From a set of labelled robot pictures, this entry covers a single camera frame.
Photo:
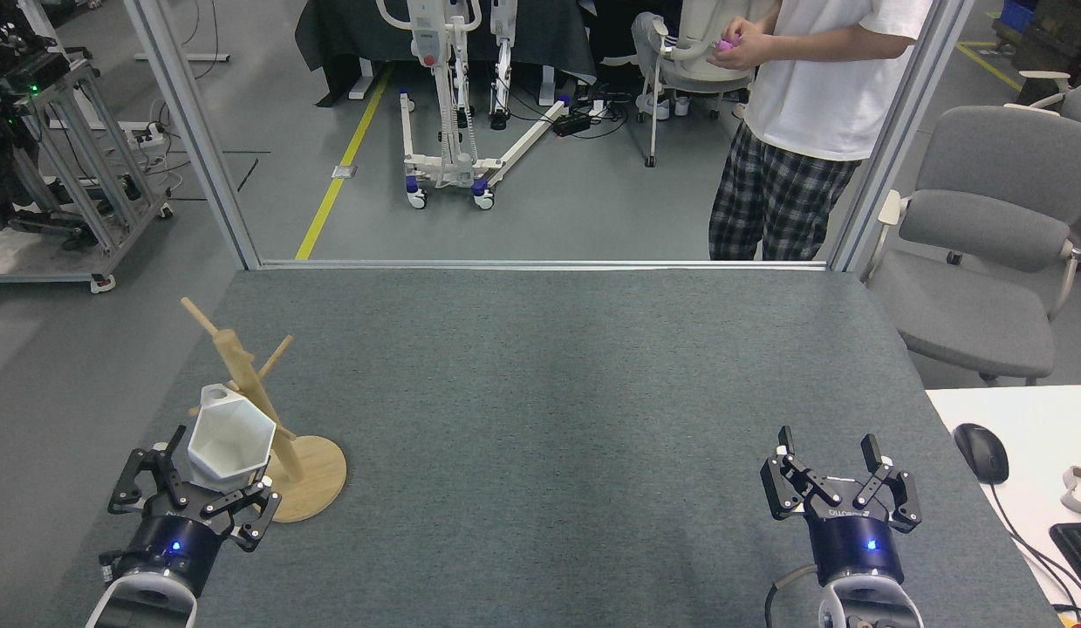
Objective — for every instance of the black computer mouse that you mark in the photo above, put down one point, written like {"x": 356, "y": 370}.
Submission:
{"x": 981, "y": 453}

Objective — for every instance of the grey padded chair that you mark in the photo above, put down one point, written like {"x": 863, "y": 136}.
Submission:
{"x": 985, "y": 218}

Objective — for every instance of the white side table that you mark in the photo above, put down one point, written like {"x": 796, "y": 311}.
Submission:
{"x": 1037, "y": 427}

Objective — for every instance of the person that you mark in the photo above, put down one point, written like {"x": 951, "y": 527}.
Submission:
{"x": 649, "y": 52}
{"x": 819, "y": 105}

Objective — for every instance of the beige headset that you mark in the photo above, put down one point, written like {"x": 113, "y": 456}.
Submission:
{"x": 1079, "y": 493}

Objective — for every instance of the aluminium frame cart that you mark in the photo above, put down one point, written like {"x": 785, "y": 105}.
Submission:
{"x": 43, "y": 277}

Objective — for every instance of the black power strip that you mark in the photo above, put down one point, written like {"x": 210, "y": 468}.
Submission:
{"x": 571, "y": 124}

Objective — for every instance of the wooden cup rack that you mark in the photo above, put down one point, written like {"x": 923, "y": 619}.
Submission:
{"x": 318, "y": 475}

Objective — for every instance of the white wheeled stand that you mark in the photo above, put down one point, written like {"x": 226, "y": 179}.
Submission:
{"x": 444, "y": 87}

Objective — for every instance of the white power strip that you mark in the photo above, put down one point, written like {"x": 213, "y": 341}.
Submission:
{"x": 147, "y": 133}

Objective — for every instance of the white hexagonal cup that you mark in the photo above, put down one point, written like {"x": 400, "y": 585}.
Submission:
{"x": 230, "y": 440}

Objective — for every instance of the person's left hand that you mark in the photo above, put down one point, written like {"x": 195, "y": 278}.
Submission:
{"x": 748, "y": 48}

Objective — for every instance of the blue crate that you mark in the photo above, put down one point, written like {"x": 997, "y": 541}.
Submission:
{"x": 1018, "y": 10}

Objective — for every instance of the dark green box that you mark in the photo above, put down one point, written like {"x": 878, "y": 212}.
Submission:
{"x": 1055, "y": 35}

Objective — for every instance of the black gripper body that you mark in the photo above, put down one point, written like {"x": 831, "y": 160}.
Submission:
{"x": 854, "y": 541}
{"x": 178, "y": 549}

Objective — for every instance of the person's left forearm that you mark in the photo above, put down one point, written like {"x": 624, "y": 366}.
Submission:
{"x": 819, "y": 39}

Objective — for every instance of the white office chair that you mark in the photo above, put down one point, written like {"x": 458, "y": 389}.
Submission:
{"x": 693, "y": 26}

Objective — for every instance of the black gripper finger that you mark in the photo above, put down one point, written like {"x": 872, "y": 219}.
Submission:
{"x": 252, "y": 515}
{"x": 899, "y": 501}
{"x": 784, "y": 488}
{"x": 147, "y": 488}

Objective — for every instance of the silver frame post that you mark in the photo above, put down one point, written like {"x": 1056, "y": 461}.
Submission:
{"x": 902, "y": 131}
{"x": 191, "y": 131}

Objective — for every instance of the silver frame rail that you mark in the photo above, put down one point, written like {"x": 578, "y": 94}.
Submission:
{"x": 505, "y": 264}

